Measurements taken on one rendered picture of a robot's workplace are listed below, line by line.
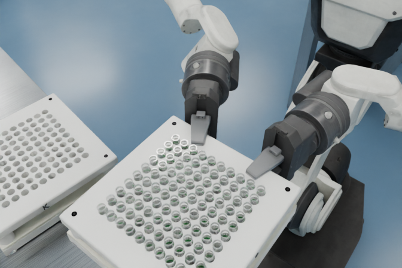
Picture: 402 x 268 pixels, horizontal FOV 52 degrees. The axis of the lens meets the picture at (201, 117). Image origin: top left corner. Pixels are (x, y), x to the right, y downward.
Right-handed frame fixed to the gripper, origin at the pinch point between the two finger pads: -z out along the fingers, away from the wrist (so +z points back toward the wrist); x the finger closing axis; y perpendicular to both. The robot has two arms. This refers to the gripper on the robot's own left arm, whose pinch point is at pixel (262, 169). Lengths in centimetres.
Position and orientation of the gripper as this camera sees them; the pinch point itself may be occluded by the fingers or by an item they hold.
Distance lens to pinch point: 64.3
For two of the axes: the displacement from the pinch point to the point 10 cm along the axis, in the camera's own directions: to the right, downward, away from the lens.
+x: -0.1, 7.0, 7.1
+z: 7.2, -4.9, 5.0
